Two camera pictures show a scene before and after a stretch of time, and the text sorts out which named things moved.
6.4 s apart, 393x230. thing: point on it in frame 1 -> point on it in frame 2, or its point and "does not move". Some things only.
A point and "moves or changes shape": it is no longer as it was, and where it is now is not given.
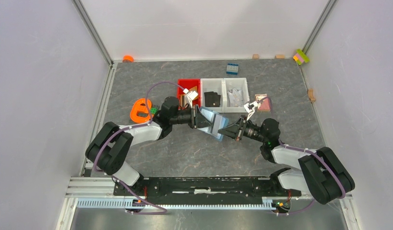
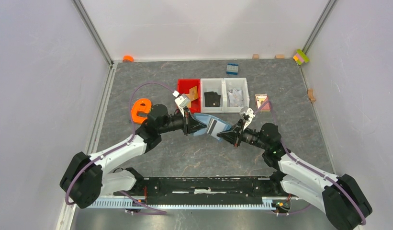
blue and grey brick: x=232 y=69 does not move
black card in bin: x=212 y=99 does not move
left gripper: x=197 y=119 -> x=190 y=125
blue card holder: x=219 y=120 moves or changes shape
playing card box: x=264 y=105 does not move
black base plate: x=206 y=190 does not move
